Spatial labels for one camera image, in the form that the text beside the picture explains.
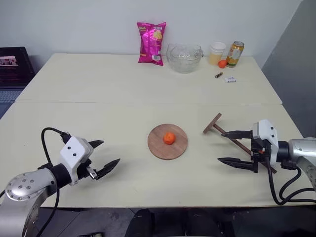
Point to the plastic cup with juice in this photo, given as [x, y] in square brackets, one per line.
[216, 54]

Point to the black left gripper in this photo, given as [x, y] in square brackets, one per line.
[91, 172]

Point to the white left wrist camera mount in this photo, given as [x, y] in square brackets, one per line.
[74, 150]

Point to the black laptop computer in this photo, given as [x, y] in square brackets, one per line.
[13, 66]

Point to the small black marker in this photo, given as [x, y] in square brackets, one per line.
[218, 74]

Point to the round wooden cutting board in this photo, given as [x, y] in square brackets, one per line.
[158, 145]

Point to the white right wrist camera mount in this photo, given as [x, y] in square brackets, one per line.
[267, 138]

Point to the pink chips bag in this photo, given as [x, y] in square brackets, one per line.
[151, 44]

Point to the clear glass bowl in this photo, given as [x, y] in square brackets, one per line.
[184, 58]

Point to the small white box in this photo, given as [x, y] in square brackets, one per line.
[230, 79]

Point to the wooden T-shaped scraper tool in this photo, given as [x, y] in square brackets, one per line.
[212, 123]

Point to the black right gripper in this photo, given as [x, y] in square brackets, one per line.
[258, 151]

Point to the dark rounded shape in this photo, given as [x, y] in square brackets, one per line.
[140, 223]

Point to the small orange fruit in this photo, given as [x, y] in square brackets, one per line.
[222, 64]

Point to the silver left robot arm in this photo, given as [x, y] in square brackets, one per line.
[27, 187]

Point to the orange round ball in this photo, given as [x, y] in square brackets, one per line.
[169, 138]

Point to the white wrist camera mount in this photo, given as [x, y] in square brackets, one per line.
[267, 138]
[74, 150]

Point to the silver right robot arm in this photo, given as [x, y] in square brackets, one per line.
[301, 153]

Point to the yellow green drink can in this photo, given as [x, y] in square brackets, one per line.
[235, 55]

